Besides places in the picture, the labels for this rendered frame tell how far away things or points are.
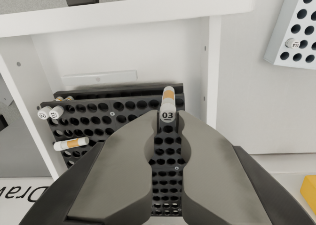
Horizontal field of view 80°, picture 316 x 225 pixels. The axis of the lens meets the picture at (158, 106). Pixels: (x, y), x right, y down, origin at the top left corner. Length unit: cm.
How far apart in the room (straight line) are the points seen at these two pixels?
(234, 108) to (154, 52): 21
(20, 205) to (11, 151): 26
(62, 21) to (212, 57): 14
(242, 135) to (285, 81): 13
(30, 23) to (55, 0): 105
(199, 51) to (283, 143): 30
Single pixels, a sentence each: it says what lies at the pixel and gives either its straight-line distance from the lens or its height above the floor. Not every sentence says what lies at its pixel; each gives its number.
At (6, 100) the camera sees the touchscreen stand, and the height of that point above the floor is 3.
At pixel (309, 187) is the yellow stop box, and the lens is 44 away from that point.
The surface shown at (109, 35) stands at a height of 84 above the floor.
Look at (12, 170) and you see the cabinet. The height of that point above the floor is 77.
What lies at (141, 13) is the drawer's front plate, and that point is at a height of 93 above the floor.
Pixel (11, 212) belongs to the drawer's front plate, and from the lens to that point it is 49.
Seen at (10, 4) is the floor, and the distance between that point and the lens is 140.
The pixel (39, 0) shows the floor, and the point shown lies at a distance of 130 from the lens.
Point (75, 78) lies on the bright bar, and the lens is 30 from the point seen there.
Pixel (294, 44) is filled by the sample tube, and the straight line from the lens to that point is 34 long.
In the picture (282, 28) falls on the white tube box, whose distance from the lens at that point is 35.
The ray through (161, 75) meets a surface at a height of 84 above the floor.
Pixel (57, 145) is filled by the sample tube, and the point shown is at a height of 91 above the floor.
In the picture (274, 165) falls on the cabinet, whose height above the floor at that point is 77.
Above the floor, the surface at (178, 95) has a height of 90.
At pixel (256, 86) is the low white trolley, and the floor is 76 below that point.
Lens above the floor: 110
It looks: 62 degrees down
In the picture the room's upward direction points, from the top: 171 degrees counter-clockwise
